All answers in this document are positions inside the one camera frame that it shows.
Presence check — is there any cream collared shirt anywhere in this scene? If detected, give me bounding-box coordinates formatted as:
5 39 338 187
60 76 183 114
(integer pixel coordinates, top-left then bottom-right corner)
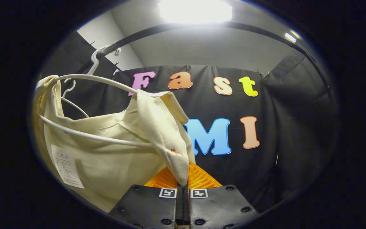
32 75 196 213

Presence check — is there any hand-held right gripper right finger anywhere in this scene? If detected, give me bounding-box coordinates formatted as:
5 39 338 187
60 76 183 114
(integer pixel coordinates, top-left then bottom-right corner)
183 161 260 229

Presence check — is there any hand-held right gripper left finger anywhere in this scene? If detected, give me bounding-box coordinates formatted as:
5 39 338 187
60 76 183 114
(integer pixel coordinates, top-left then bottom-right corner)
109 165 183 229

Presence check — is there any small ceiling light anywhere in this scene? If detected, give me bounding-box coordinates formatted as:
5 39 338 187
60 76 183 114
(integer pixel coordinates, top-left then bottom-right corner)
284 30 302 43

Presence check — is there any large round ceiling light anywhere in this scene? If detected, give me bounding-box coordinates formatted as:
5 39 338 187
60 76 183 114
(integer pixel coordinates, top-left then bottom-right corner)
158 0 233 24

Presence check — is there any white clothes hanger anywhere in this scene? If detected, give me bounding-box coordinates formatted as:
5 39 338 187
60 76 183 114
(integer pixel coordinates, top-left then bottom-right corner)
61 80 90 118
37 46 153 147

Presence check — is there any black metal clothes rack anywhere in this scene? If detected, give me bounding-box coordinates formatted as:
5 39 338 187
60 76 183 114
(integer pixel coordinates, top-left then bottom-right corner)
75 21 336 102

